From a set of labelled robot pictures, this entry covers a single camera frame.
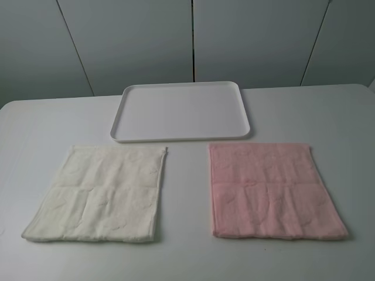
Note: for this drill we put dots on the pink towel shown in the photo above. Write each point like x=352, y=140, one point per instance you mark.
x=270, y=190

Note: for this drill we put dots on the cream white towel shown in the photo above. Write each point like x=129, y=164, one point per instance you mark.
x=102, y=193

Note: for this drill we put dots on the white rectangular plastic tray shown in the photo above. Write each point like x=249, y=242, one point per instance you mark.
x=180, y=112

